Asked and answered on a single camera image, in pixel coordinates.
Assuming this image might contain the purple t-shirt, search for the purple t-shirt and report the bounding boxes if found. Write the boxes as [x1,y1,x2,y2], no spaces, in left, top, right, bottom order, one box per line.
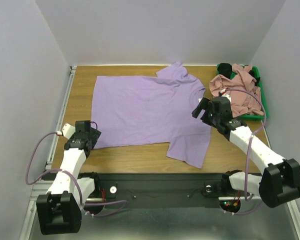
[91,62,211,169]

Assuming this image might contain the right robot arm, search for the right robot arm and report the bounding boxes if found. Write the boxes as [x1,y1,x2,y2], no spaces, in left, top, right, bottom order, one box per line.
[192,96,300,208]

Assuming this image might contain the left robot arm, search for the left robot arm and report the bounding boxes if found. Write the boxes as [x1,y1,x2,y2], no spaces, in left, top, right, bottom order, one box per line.
[36,120,101,235]

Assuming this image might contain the pink t-shirt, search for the pink t-shirt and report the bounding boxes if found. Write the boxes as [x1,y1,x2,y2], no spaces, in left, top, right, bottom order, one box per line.
[208,63,262,117]

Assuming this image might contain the black t-shirt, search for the black t-shirt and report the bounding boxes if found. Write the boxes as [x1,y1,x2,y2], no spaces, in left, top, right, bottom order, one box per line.
[217,62,233,79]

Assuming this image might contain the green plastic bin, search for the green plastic bin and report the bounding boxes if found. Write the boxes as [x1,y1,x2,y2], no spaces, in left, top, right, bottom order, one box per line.
[215,63,270,122]

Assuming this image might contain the right electronics board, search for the right electronics board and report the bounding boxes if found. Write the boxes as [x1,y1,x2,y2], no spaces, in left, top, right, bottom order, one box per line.
[219,200,241,213]

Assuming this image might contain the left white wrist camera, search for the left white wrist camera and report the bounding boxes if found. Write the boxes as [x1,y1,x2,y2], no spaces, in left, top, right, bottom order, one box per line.
[56,123,76,140]

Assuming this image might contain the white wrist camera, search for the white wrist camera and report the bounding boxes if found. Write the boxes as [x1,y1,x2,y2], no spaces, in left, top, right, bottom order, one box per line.
[56,123,76,140]
[218,89,231,102]

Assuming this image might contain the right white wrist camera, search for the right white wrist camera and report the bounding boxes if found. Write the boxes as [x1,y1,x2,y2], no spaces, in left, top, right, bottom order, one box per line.
[218,89,231,102]

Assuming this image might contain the aluminium front rail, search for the aluminium front rail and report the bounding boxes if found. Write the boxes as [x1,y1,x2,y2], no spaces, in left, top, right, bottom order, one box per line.
[33,175,300,208]

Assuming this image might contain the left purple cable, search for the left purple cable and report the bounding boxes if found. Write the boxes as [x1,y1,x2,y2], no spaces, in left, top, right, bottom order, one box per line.
[25,131,128,218]

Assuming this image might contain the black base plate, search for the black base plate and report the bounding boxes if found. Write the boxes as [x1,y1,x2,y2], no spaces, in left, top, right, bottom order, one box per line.
[79,172,243,210]

